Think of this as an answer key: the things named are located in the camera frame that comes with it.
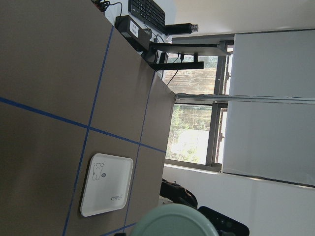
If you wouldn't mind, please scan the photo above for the light green cup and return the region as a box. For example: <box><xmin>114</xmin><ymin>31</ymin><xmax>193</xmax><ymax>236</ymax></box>
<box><xmin>131</xmin><ymin>204</ymin><xmax>218</xmax><ymax>236</ymax></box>

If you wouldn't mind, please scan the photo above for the cream rabbit tray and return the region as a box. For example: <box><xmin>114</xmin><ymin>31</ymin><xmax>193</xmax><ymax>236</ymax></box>
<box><xmin>80</xmin><ymin>153</ymin><xmax>133</xmax><ymax>217</ymax></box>

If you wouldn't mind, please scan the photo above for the black backpack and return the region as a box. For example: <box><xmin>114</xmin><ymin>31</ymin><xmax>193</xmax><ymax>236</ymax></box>
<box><xmin>160</xmin><ymin>179</ymin><xmax>198</xmax><ymax>209</ymax></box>

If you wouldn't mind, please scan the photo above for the black box with label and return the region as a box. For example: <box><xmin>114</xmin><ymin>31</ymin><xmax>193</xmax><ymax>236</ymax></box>
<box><xmin>115</xmin><ymin>15</ymin><xmax>152</xmax><ymax>52</ymax></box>

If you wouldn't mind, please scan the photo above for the black water bottle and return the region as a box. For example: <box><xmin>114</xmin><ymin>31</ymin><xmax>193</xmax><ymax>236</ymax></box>
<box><xmin>164</xmin><ymin>23</ymin><xmax>199</xmax><ymax>35</ymax></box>

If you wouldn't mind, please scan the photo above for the black keyboard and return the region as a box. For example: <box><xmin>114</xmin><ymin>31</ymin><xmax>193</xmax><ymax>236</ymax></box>
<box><xmin>128</xmin><ymin>0</ymin><xmax>165</xmax><ymax>33</ymax></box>

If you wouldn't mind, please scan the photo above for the aluminium frame post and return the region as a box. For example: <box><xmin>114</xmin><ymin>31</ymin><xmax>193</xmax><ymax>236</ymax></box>
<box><xmin>175</xmin><ymin>93</ymin><xmax>315</xmax><ymax>105</ymax></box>

